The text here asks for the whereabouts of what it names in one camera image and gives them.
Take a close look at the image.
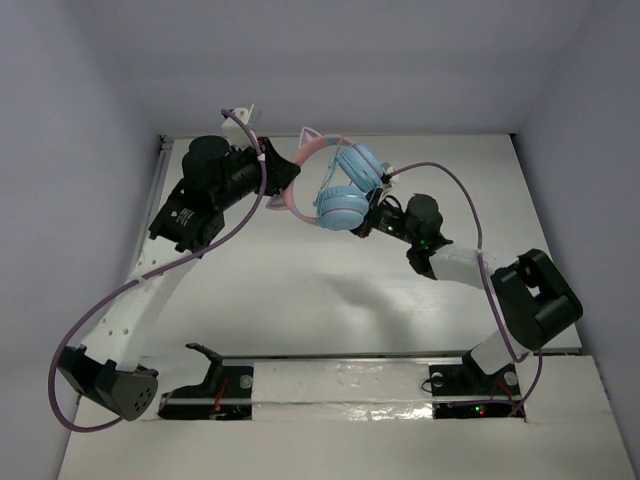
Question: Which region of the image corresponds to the aluminium rail left edge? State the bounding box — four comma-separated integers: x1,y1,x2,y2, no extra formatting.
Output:
132,135,174,265

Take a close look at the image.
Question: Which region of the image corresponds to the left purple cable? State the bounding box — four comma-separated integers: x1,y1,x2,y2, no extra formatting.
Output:
47,107,266,434

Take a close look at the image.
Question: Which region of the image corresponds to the white foam front panel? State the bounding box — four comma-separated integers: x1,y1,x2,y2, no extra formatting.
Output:
251,360,433,422

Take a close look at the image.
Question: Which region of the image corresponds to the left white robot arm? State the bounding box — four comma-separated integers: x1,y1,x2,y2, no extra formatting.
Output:
48,135,301,433

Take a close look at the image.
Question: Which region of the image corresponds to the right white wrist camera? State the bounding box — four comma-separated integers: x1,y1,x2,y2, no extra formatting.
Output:
381,162,398,193

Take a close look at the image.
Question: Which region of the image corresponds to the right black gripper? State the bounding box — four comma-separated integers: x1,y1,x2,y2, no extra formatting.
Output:
330,186,420,246

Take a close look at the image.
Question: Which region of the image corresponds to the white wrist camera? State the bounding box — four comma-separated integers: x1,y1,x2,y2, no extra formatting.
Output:
381,162,398,193
221,104,259,150

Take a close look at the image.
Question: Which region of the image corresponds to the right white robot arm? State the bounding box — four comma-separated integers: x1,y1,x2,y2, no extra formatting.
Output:
352,194,584,393

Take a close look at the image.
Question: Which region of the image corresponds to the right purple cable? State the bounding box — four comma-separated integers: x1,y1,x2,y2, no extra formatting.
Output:
384,162,545,419

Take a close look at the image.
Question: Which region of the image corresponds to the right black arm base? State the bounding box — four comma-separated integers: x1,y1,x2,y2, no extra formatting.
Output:
420,354,526,420

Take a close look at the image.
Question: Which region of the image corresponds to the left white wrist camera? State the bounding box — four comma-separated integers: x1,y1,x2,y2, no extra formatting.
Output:
221,104,259,150

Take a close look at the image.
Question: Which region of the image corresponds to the purple cable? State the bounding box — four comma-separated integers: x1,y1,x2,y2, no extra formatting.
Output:
47,107,266,434
384,162,545,419

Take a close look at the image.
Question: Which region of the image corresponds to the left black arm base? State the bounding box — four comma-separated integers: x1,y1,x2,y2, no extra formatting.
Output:
158,343,254,421

